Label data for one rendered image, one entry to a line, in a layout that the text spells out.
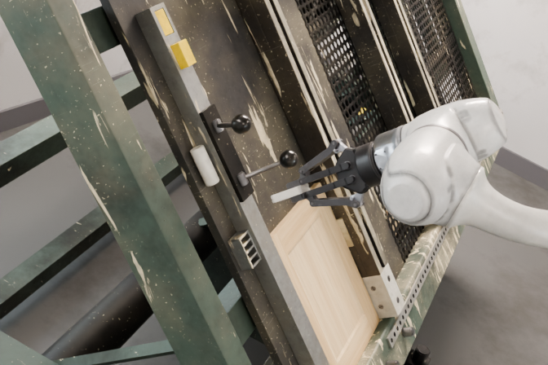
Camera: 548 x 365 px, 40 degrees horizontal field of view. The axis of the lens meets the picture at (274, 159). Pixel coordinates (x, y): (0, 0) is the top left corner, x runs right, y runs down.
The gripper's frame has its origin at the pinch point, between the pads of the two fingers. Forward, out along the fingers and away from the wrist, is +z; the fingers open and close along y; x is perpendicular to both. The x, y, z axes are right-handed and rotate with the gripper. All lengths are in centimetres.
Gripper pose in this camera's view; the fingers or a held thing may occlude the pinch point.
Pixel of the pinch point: (289, 193)
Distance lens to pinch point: 139.9
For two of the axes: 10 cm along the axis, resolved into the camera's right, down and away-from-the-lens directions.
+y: 3.2, 9.5, -0.7
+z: -7.8, 3.0, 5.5
